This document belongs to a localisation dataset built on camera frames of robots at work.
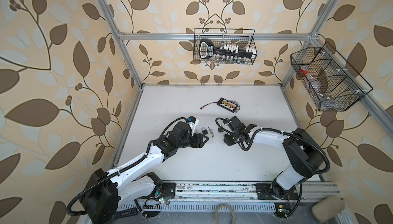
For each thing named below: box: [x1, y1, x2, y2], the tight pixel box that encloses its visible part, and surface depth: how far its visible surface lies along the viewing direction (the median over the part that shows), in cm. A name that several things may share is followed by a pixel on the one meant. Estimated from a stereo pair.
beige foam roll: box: [311, 194, 346, 223], surface depth 69 cm
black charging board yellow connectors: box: [216, 97, 239, 114], surface depth 110 cm
